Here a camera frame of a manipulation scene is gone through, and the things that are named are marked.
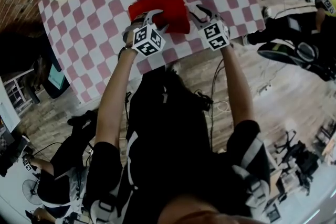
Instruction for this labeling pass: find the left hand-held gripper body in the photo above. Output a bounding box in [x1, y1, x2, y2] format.
[122, 20, 166, 57]

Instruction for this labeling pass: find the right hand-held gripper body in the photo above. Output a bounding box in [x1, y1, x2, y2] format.
[196, 16, 231, 51]

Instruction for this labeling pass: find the red sweatshirt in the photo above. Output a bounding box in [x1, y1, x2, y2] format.
[128, 0, 191, 35]

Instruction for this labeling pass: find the person's right forearm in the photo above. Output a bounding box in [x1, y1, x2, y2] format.
[219, 44, 257, 131]

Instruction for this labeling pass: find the person's left forearm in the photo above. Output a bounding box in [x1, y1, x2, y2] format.
[94, 46, 139, 155]

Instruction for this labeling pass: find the pink white checkered tablecloth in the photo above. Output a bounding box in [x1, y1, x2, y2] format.
[38, 0, 266, 105]

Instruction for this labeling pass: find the teal flat box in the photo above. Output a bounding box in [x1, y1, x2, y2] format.
[48, 64, 66, 88]

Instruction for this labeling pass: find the person's black clothing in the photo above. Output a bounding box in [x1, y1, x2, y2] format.
[86, 68, 271, 224]

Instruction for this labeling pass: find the black office chair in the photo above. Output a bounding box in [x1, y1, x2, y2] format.
[0, 31, 70, 104]

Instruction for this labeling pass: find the white side desk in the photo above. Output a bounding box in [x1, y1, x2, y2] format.
[0, 70, 36, 134]

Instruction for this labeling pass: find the black swivel chair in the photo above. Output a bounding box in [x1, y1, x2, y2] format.
[274, 130, 320, 194]

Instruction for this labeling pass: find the standing fan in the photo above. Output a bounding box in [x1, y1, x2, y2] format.
[22, 179, 44, 206]

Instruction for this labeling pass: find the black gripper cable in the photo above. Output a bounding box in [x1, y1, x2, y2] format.
[123, 90, 132, 140]
[209, 59, 227, 152]

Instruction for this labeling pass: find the person's right shoulder strap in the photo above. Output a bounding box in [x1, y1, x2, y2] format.
[232, 136, 271, 209]

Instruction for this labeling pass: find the person's shoulder strap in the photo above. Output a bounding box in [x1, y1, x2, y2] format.
[232, 136, 271, 209]
[90, 131, 139, 223]

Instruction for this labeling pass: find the person's left shoulder strap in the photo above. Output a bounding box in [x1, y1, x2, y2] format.
[90, 131, 139, 223]

